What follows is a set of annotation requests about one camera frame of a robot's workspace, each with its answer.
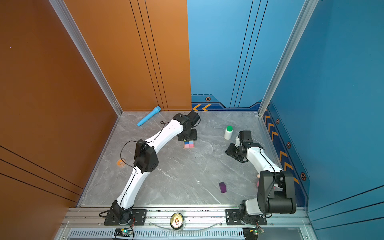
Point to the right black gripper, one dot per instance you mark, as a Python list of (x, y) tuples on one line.
[(230, 151)]

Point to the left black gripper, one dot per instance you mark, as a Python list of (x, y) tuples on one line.
[(194, 137)]

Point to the purple block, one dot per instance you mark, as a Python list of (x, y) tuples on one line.
[(222, 187)]

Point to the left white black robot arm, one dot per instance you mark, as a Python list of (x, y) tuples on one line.
[(146, 161)]

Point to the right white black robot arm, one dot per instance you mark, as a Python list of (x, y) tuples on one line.
[(276, 191)]

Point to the white bottle green cap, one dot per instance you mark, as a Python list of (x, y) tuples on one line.
[(228, 132)]

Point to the blue toy microphone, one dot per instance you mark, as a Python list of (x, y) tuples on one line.
[(155, 111)]

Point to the right circuit board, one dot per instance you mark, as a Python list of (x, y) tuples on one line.
[(257, 231)]

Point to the orange tape roll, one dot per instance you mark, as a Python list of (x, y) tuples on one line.
[(120, 163)]

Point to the round emergency button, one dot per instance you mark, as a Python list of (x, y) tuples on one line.
[(177, 221)]

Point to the left green circuit board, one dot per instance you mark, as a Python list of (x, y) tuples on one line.
[(123, 233)]

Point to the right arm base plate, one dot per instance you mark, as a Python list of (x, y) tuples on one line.
[(235, 217)]

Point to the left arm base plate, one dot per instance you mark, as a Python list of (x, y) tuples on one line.
[(137, 218)]

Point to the aluminium front rail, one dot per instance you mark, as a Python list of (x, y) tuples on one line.
[(202, 222)]

